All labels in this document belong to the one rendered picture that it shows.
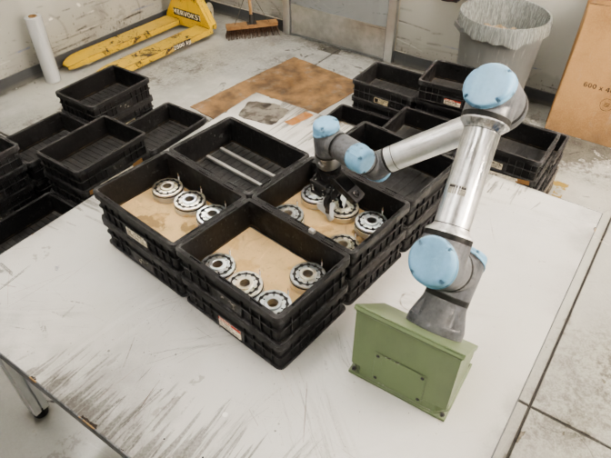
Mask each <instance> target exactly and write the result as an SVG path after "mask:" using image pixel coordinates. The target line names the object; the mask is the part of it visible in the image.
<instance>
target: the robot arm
mask: <svg viewBox="0 0 611 458"><path fill-rule="evenodd" d="M463 97H464V99H465V101H466V102H465V105H464V108H463V112H462V114H461V116H459V117H457V118H455V119H453V120H451V121H448V122H446V123H443V124H440V125H438V126H435V127H433V128H431V129H428V130H426V131H424V132H422V133H419V134H415V135H413V136H411V137H408V138H406V139H404V140H402V141H399V142H397V143H394V144H391V145H389V146H387V147H384V148H382V149H379V150H377V151H373V150H372V149H370V148H369V147H368V146H367V145H366V144H362V143H360V142H359V141H357V140H356V139H354V138H353V137H351V136H349V135H347V134H346V133H344V132H342V131H341V130H340V125H339V122H338V120H337V119H336V118H335V117H333V116H331V115H324V116H321V117H319V118H317V119H315V121H314V122H313V133H312V135H313V138H314V148H315V156H316V159H315V160H314V161H313V162H312V166H314V167H315V168H316V174H314V175H313V177H312V178H311V179H310V187H311V192H312V193H313V194H316V195H317V196H319V197H322V196H323V197H324V198H323V203H317V205H316V206H317V208H318V209H319V210H320V211H321V212H323V213H324V214H325V215H326V218H327V220H328V221H330V222H331V221H332V220H333V219H334V207H335V202H333V201H332V200H335V199H336V200H337V201H338V203H339V207H340V208H345V204H346V199H347V200H348V201H349V202H350V203H351V204H352V205H355V204H357V203H358V202H359V201H360V200H361V199H362V198H363V197H364V196H365V194H364V192H363V191H362V190H361V189H360V188H359V187H358V186H357V185H356V184H355V183H354V182H353V181H352V180H351V179H350V178H349V177H348V176H347V175H346V174H345V173H344V172H343V171H342V170H341V164H343V165H345V166H346V167H347V168H348V169H350V170H351V171H353V172H356V173H358V174H361V175H363V176H364V177H365V178H366V179H368V180H370V181H374V182H378V183H380V182H383V181H385V180H386V179H387V178H388V177H389V175H390V174H391V173H393V172H395V171H397V170H400V169H403V168H405V167H408V166H410V165H412V164H417V163H419V162H422V161H424V160H426V159H429V158H431V157H434V156H437V155H439V154H443V153H445V152H448V151H450V150H453V149H456V148H457V150H456V155H455V158H454V161H453V163H452V167H451V170H450V173H449V176H448V178H447V181H446V186H445V189H444V192H443V194H442V198H441V201H440V204H439V206H438V209H437V212H436V217H435V220H434V222H433V223H431V224H429V225H427V226H426V227H425V230H424V232H423V235H422V238H420V239H419V240H418V241H416V242H415V243H414V244H413V246H412V247H411V249H410V252H409V255H408V266H409V270H410V272H411V274H412V275H413V276H414V278H415V279H416V280H417V281H418V282H419V283H421V284H422V285H424V286H425V287H426V289H425V291H424V293H423V294H422V295H421V297H420V298H419V299H418V300H417V301H416V303H415V304H414V305H413V306H412V307H411V308H410V310H409V311H408V313H407V316H406V319H407V320H408V321H410V322H411V323H413V324H416V325H417V326H419V327H421V328H423V329H425V330H427V331H428V332H431V333H433V334H437V335H439V336H441V337H444V338H446V339H448V340H451V341H455V342H459V343H462V340H463V338H464V336H465V329H466V311H467V309H468V306H469V305H470V303H471V300H472V298H473V296H474V293H475V291H476V288H477V286H478V283H479V281H480V279H481V276H482V274H483V272H484V271H485V269H486V263H487V257H486V255H485V254H484V253H482V252H481V251H479V250H477V249H475V247H473V246H472V245H473V242H474V240H473V239H472V237H471V235H470V229H471V226H472V223H473V221H474V217H475V214H476V209H477V207H478V204H479V201H480V198H481V195H482V192H483V189H484V186H485V183H486V178H487V176H488V173H489V170H490V166H491V164H492V161H493V158H494V155H495V152H496V148H497V145H498V141H499V138H500V136H501V135H502V134H505V133H507V132H509V131H511V130H513V129H514V128H516V127H517V126H518V125H520V124H521V123H522V121H523V120H524V119H525V117H526V114H527V110H528V99H527V96H526V93H525V91H524V90H523V88H522V87H521V85H520V84H519V82H518V79H517V77H516V74H515V73H514V72H512V71H511V70H510V69H509V68H508V67H507V66H505V65H502V64H498V63H490V64H485V65H481V66H479V67H478V68H477V69H475V70H473V71H472V72H471V73H470V74H469V75H468V77H467V78H466V80H465V81H464V84H463ZM312 185H313V186H314V190H313V189H312Z"/></svg>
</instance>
